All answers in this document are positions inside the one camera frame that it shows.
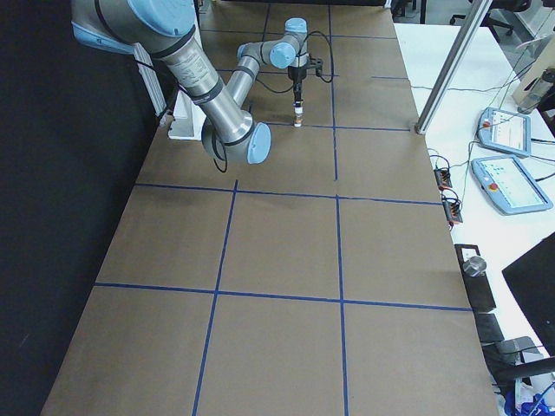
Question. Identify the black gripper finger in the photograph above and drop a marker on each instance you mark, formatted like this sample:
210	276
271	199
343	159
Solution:
297	91

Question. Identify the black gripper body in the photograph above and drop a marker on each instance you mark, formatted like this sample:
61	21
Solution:
297	77

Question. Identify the white brass PPR valve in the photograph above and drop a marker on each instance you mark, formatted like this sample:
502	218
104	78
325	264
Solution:
299	117

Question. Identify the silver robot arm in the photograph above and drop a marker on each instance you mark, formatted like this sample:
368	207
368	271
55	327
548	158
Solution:
166	30

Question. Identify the far orange black connector box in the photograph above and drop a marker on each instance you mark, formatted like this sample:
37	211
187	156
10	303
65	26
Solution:
443	178

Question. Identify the orange black connector box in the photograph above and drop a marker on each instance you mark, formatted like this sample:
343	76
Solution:
443	178
452	210

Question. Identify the near orange black connector box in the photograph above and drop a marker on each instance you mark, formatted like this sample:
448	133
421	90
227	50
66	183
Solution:
452	210

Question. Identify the far teach pendant tablet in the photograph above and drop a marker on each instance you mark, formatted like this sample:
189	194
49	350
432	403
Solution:
505	131

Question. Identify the teach pendant tablet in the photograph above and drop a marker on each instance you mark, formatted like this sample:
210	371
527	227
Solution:
505	131
509	186

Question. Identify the near teach pendant tablet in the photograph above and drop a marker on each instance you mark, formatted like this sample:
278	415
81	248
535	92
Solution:
509	186

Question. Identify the wooden board stand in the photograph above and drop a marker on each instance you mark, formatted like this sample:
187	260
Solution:
539	79

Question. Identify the black office chair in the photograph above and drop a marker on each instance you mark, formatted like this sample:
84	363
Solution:
500	15

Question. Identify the silver metal cylinder weight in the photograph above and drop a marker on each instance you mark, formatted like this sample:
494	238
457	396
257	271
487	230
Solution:
474	266

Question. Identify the black box under cylinder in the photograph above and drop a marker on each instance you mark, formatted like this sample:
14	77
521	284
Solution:
478	289

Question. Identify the black monitor corner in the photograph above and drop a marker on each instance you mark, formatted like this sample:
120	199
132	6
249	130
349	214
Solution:
531	281

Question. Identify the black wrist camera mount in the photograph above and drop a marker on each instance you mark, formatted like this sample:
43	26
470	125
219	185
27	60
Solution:
315	64

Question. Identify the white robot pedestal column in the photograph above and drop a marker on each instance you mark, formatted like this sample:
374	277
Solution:
188	119

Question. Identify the aluminium frame post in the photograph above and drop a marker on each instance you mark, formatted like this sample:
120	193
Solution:
460	46

